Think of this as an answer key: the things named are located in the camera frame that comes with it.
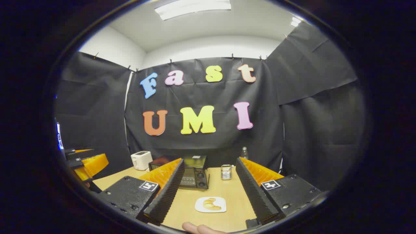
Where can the ceiling light panel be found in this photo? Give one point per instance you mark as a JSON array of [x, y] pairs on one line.
[[191, 8]]

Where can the white square plate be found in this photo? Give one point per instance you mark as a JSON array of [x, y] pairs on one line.
[[200, 208]]

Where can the white toaster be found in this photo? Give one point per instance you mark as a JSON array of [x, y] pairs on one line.
[[141, 161]]

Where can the clear glass utensil holder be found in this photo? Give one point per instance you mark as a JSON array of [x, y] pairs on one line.
[[226, 173]]

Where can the blue and white panel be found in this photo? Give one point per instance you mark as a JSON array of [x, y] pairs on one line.
[[59, 138]]

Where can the black backdrop cloth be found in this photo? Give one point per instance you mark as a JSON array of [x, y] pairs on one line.
[[208, 94]]

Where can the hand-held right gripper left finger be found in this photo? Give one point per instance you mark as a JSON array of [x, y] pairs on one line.
[[165, 195]]

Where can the small ceiling light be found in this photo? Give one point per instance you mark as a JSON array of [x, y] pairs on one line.
[[295, 21]]

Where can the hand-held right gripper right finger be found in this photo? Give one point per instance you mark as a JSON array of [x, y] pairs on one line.
[[255, 195]]

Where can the clear plastic water bottle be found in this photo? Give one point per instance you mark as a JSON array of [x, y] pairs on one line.
[[244, 153]]

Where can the golden croissant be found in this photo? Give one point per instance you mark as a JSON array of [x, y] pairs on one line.
[[211, 204]]

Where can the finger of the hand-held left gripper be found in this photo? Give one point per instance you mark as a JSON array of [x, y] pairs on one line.
[[79, 155], [96, 164]]

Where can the black electric oven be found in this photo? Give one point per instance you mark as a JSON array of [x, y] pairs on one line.
[[196, 175]]

